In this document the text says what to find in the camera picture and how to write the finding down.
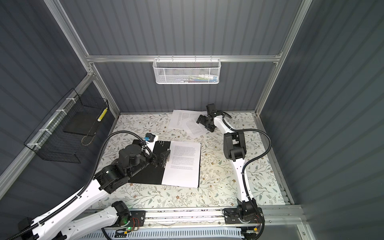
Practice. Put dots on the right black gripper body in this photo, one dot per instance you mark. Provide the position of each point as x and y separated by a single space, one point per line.
209 127

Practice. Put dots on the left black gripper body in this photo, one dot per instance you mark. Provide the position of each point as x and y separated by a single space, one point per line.
145 161

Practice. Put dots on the grey folder with black inside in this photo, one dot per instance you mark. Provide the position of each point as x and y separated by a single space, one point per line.
152 175

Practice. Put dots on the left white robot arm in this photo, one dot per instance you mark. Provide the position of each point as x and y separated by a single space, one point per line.
62 223

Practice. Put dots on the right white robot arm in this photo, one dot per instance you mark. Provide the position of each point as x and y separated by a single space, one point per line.
234 148

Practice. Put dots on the floral table mat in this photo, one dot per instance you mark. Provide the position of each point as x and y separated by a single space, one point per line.
218 186

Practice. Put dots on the pens in white basket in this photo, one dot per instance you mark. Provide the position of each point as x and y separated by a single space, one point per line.
199 79

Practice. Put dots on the yellow marker in black basket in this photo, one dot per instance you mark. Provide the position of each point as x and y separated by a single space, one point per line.
103 113

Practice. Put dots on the black pad in basket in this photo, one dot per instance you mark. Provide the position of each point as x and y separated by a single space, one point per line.
84 124

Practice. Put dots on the white wire basket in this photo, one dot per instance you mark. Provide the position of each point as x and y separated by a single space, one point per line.
166 72

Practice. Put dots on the black wire basket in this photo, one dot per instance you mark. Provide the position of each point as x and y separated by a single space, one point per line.
66 136

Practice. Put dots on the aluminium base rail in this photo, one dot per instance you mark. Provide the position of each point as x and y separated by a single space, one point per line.
214 217

